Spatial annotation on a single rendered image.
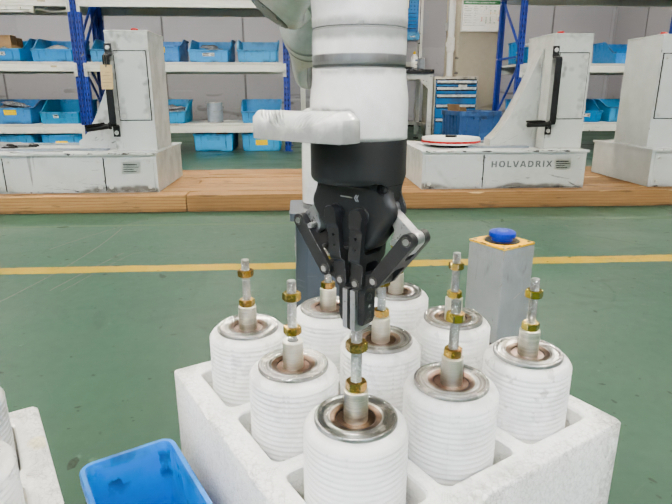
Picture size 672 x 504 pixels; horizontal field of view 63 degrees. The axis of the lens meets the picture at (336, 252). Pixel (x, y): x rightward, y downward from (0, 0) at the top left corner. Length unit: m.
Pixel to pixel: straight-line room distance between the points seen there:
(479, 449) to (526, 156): 2.34
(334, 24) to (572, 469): 0.50
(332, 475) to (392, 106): 0.30
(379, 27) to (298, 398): 0.35
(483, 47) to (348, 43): 6.69
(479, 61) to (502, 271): 6.28
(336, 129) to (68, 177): 2.52
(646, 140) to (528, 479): 2.70
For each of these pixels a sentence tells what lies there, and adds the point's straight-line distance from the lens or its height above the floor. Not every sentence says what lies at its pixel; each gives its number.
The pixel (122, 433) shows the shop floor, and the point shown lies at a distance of 1.00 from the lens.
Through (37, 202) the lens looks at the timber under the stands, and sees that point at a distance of 2.83.
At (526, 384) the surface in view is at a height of 0.24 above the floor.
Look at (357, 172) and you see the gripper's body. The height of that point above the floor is 0.48.
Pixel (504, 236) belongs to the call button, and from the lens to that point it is 0.86.
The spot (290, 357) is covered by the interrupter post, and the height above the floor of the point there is 0.27.
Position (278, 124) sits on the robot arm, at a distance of 0.39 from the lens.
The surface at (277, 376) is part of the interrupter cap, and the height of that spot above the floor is 0.25.
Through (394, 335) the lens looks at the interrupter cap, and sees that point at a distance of 0.67.
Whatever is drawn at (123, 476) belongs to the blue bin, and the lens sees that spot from 0.76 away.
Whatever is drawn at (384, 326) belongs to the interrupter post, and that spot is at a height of 0.27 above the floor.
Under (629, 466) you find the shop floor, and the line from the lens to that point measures 0.98.
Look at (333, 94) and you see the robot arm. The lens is 0.40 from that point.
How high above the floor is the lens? 0.53
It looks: 16 degrees down
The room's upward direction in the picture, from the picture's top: straight up
